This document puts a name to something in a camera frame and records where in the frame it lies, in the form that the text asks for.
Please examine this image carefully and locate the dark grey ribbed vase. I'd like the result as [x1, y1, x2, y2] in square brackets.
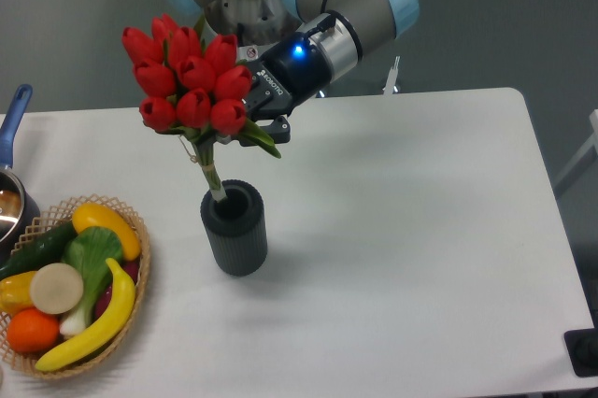
[200, 179, 268, 277]

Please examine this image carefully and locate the woven wicker basket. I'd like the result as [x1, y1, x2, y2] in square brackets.
[0, 193, 152, 380]

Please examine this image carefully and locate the yellow banana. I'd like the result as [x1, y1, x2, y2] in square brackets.
[35, 258, 135, 373]

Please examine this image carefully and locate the yellow bell pepper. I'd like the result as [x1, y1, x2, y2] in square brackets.
[1, 271, 36, 315]

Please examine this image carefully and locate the orange fruit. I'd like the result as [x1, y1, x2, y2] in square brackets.
[7, 307, 59, 353]

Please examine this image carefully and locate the black device at edge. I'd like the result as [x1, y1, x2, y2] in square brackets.
[563, 328, 597, 377]

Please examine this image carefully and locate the red tulip bouquet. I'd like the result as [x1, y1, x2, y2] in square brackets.
[121, 14, 280, 202]

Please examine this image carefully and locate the yellow squash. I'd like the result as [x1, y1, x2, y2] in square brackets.
[72, 202, 141, 262]

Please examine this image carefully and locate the blue handled saucepan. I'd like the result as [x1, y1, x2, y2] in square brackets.
[1, 84, 40, 263]

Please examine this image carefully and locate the green bok choy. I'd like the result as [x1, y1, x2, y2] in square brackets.
[60, 226, 123, 339]

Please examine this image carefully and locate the white frame at right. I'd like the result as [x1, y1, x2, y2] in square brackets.
[552, 109, 597, 200]

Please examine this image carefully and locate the dark green cucumber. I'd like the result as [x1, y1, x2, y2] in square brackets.
[1, 221, 77, 280]

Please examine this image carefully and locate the dark red vegetable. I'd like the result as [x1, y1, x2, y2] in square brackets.
[93, 260, 139, 320]

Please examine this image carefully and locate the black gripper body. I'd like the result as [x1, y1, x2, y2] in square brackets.
[245, 32, 333, 121]

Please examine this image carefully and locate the beige round disc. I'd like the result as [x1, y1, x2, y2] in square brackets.
[29, 263, 83, 315]

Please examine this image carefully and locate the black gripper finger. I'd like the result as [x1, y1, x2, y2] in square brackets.
[236, 116, 291, 146]

